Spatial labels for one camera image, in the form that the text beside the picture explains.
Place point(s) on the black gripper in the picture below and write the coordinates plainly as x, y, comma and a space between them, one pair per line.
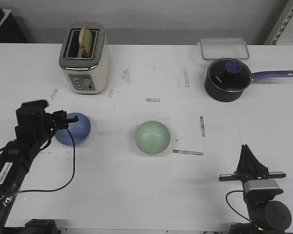
257, 171
35, 125

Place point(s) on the green bowl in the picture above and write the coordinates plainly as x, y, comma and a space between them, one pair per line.
152, 137

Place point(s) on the cream and silver toaster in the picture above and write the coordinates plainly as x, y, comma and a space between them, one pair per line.
87, 76

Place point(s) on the white slotted shelf rack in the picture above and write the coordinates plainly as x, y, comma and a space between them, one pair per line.
282, 31

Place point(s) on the blue bowl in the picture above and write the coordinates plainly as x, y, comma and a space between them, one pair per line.
79, 130

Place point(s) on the glass pot lid blue knob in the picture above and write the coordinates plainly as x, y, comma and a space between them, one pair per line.
229, 75

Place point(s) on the toast slice in toaster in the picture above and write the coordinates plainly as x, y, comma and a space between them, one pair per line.
86, 42

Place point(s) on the dark blue saucepan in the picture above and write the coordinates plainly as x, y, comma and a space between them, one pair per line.
228, 96

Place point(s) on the black box with white edge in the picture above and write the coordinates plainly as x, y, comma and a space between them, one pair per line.
10, 31

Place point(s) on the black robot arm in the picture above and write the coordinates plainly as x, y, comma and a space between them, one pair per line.
266, 215
16, 159

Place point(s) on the clear plastic container blue rim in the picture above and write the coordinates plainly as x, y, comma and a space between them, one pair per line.
218, 48

